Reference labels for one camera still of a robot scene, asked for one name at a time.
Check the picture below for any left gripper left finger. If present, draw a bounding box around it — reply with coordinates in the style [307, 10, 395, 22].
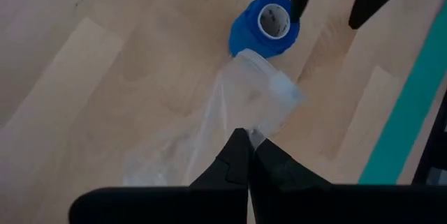
[68, 128, 251, 224]

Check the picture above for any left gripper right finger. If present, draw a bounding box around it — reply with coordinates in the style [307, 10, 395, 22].
[249, 139, 447, 224]

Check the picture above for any blue elastic bandage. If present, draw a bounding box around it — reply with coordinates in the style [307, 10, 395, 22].
[228, 0, 301, 60]

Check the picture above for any clear zipper plastic bag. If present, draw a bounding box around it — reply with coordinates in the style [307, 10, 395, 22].
[122, 48, 305, 188]

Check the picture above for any teal elastic bandage strip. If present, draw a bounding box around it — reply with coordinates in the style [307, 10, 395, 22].
[358, 0, 447, 186]

